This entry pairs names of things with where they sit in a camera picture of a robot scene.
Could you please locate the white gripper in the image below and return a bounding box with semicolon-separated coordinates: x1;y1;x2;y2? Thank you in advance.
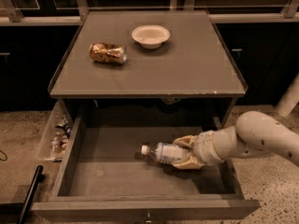
171;131;224;170

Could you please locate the clear plastic water bottle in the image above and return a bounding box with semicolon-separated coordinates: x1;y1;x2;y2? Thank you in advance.
141;142;191;164

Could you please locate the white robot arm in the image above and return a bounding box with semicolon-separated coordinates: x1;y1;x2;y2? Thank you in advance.
172;111;299;169

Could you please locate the open grey middle drawer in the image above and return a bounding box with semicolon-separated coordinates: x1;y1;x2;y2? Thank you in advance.
33;105;260;223

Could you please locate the grey drawer cabinet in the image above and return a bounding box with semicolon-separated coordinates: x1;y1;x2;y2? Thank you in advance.
47;10;249;129

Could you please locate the white paper bowl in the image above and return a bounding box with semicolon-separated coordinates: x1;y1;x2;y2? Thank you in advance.
132;25;170;49

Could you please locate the crushed gold drink can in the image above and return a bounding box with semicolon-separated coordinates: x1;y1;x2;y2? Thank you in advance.
89;43;127;64

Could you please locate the black bar handle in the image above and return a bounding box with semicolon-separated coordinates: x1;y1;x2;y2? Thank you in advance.
16;165;44;224

